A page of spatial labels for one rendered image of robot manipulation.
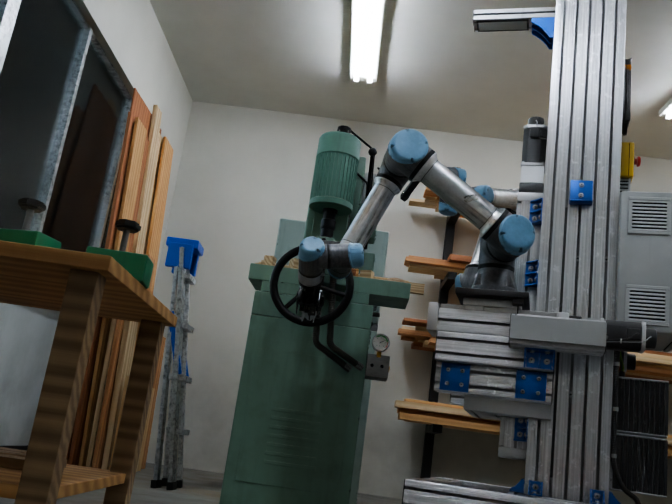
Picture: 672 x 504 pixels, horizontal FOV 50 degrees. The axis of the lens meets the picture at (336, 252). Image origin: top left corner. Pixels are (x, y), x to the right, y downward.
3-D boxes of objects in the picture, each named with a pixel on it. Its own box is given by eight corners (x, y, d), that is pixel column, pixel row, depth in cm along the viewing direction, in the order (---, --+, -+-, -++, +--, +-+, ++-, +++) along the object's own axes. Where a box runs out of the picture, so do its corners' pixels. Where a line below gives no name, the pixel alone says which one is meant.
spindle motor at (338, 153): (307, 200, 281) (318, 128, 289) (309, 214, 298) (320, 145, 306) (351, 206, 280) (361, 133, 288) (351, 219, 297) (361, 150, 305)
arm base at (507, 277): (518, 304, 236) (520, 275, 238) (517, 293, 222) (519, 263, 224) (472, 300, 240) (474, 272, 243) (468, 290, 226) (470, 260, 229)
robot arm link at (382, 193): (388, 150, 245) (317, 270, 233) (394, 137, 235) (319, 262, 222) (418, 167, 245) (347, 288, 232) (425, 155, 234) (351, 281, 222)
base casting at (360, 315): (249, 313, 262) (254, 289, 264) (267, 336, 317) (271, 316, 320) (371, 329, 259) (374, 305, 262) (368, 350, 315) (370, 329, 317)
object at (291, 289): (260, 290, 264) (262, 280, 265) (266, 301, 284) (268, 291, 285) (368, 304, 262) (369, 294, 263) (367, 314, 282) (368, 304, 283)
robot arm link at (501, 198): (546, 213, 301) (485, 209, 265) (523, 215, 309) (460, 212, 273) (544, 185, 302) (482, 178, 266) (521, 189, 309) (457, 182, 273)
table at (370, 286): (243, 272, 256) (246, 256, 258) (254, 290, 286) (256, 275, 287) (412, 294, 253) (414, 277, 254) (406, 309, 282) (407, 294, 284)
